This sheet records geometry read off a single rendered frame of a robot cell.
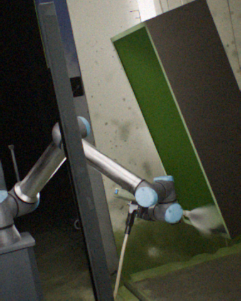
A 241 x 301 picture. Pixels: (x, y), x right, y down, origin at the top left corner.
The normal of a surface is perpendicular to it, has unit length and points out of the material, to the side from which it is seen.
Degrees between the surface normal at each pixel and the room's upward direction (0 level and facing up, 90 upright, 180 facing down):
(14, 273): 90
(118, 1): 90
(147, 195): 93
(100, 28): 90
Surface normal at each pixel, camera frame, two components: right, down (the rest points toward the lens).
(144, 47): 0.30, 0.02
